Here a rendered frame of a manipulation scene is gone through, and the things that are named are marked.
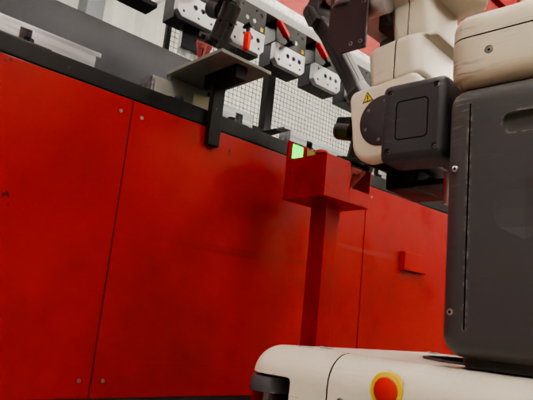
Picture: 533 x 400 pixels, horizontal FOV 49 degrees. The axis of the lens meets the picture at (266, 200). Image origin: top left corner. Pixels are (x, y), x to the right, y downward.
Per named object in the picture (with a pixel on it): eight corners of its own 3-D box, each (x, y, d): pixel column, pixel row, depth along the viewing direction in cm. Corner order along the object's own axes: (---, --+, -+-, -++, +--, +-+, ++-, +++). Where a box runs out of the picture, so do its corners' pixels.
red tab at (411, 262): (404, 269, 219) (404, 251, 220) (399, 269, 221) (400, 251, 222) (425, 274, 229) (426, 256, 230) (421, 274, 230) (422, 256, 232)
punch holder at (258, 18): (228, 39, 185) (234, -8, 188) (212, 46, 191) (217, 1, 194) (262, 56, 195) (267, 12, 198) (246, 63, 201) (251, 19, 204)
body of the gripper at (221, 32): (197, 36, 167) (206, 12, 166) (224, 49, 174) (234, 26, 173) (207, 40, 163) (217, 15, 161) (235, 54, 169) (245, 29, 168)
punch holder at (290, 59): (274, 62, 198) (278, 17, 201) (257, 68, 204) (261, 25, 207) (303, 77, 208) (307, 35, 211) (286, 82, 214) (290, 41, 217)
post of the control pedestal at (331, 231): (311, 400, 154) (327, 201, 165) (294, 396, 158) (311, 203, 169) (325, 399, 158) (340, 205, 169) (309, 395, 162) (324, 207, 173)
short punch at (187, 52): (179, 52, 176) (183, 23, 178) (175, 54, 177) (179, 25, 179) (205, 64, 182) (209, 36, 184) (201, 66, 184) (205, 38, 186)
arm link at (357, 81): (310, 0, 181) (334, 8, 188) (299, 13, 185) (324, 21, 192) (365, 107, 163) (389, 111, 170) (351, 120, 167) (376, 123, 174)
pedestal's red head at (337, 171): (324, 194, 156) (328, 131, 160) (281, 199, 168) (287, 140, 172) (369, 209, 169) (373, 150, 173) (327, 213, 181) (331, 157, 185)
